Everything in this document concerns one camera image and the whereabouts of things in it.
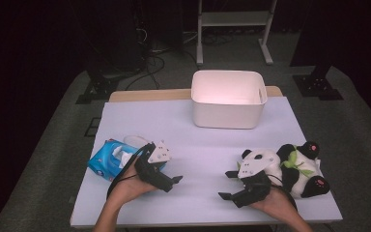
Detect person's left hand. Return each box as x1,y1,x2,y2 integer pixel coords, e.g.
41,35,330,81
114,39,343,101
107,157,158,207

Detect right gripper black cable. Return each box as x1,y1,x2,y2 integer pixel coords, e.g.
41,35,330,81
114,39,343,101
267,173,300,211

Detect black square floor frame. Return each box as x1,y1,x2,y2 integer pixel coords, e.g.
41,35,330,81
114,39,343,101
84,117,101,138

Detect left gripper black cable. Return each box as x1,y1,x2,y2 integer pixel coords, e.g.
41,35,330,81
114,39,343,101
106,143,156,199

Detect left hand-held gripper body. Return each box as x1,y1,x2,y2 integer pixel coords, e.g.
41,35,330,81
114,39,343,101
134,139,176,193

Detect black floor cables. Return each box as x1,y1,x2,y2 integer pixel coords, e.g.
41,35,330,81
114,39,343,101
125,25,201,91

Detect black stand base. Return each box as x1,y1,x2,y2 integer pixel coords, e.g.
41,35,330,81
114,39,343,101
292,66,344,102
75,61,120,104

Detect person's right hand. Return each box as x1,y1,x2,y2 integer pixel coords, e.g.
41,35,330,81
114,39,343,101
249,188,299,220

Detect white plastic bin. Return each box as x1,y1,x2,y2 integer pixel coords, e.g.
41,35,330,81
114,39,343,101
190,70,269,130

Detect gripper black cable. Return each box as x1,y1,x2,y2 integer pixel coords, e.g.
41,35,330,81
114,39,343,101
267,173,300,211
106,143,156,199

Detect panda plush toy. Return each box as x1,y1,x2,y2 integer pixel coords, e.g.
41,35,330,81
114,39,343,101
236,140,331,199

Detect blue wet wipe packet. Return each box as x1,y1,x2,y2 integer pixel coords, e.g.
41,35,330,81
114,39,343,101
87,135,168,182

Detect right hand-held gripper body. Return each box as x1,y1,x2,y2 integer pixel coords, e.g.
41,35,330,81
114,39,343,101
231,157,275,209

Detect white metal stand frame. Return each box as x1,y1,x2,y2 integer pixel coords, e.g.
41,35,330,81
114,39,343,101
196,0,278,67

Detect white wet wipe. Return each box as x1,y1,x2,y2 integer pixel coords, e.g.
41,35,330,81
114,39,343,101
111,145,133,169

